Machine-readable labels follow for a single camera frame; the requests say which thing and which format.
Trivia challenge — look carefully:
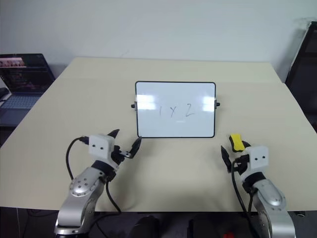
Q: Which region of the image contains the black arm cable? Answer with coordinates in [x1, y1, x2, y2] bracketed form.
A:
[65, 135, 122, 214]
[230, 160, 255, 217]

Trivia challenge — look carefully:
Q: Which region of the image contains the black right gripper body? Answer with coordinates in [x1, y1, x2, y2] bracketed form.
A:
[232, 153, 250, 175]

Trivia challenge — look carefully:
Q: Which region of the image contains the small black-framed whiteboard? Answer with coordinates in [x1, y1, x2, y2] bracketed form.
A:
[130, 80, 222, 139]

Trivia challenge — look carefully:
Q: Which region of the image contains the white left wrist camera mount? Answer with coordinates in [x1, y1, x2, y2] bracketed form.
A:
[88, 134, 120, 172]

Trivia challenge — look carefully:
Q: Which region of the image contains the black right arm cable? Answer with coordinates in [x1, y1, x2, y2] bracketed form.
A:
[230, 160, 255, 217]

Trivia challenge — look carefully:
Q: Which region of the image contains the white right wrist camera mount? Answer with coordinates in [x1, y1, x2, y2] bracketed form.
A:
[241, 145, 269, 179]

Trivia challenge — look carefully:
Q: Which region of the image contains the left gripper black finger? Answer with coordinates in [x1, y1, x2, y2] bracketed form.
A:
[106, 128, 120, 140]
[129, 136, 143, 159]

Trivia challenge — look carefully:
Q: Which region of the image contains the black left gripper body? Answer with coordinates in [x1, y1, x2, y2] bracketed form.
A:
[111, 145, 132, 166]

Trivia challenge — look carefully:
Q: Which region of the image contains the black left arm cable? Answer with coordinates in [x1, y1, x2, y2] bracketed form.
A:
[65, 135, 122, 214]

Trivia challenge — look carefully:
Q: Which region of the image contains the yellow and black eraser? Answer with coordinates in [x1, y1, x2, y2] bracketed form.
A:
[228, 133, 246, 153]

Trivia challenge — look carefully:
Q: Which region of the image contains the open dark laptop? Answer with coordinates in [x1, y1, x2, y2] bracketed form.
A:
[0, 53, 56, 127]

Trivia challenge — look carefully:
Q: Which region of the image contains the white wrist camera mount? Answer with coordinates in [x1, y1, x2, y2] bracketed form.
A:
[241, 145, 269, 179]
[88, 134, 120, 172]

